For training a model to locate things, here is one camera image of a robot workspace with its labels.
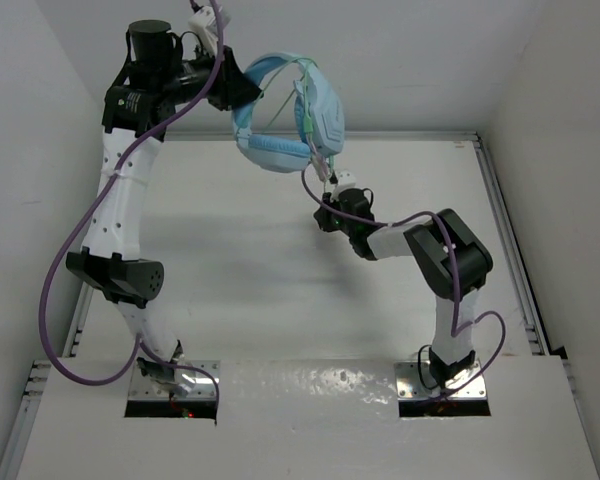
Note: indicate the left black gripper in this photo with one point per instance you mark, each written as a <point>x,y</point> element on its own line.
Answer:
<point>231,89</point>

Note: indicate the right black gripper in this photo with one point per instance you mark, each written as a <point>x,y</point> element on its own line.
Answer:
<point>324,220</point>

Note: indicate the light blue headphones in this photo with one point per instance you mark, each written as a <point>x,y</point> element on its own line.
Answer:
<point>318,115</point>

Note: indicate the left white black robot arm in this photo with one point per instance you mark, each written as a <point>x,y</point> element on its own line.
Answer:
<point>155,86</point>

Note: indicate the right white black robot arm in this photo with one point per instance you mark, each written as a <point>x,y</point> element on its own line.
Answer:
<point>452,260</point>

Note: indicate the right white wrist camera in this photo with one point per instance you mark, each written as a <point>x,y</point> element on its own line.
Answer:
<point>342,180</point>

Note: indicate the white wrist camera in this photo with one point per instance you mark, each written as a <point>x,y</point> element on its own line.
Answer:
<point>205,22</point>
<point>342,180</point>

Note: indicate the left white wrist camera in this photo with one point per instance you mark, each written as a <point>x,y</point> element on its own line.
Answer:
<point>205,22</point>

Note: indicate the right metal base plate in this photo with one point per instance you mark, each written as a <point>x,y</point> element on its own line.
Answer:
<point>414,382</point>

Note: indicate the metal base plate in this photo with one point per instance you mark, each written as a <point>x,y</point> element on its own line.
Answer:
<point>151,381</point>
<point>414,382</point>

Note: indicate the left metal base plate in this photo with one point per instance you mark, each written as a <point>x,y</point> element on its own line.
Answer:
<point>151,381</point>

